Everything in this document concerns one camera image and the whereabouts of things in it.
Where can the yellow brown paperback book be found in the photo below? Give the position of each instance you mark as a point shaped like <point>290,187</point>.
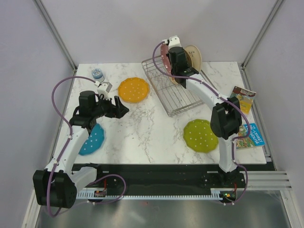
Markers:
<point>245,97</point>

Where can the blue treehouse paperback book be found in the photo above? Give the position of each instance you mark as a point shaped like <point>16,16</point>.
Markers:
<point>254,139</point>

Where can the cream plate at back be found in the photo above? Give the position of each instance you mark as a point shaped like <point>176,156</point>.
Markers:
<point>193,56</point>

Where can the metal wire dish rack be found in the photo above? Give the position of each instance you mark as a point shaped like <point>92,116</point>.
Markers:
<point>175,99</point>

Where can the small blue lidded jar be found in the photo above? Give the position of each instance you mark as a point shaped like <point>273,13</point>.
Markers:
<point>98,75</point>

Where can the blue polka dot plate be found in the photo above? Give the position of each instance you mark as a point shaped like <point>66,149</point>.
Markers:
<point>94,141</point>

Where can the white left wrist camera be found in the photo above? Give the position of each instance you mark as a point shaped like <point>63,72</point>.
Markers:
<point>103,90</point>

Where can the green polka dot plate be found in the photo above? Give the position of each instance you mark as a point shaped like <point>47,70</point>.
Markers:
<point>198,136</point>

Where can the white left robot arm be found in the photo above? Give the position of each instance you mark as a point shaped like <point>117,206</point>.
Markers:
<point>56,185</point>

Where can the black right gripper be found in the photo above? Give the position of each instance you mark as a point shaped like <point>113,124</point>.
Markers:
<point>167,54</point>

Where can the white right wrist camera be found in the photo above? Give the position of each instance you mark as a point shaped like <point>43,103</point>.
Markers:
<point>173,41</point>

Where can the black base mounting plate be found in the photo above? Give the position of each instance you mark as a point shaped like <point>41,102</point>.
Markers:
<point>164,179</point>

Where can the pink polka dot plate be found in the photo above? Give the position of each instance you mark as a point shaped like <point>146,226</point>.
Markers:
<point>165,59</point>

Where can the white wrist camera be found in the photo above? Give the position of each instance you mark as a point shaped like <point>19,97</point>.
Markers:
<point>173,41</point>
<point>103,90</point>

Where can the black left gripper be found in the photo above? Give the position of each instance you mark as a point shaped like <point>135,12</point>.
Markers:
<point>117,111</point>

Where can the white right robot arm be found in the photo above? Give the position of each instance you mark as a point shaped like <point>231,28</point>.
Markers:
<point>226,115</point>

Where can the yellow polka dot plate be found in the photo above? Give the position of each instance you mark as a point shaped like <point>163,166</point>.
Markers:
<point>133,90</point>

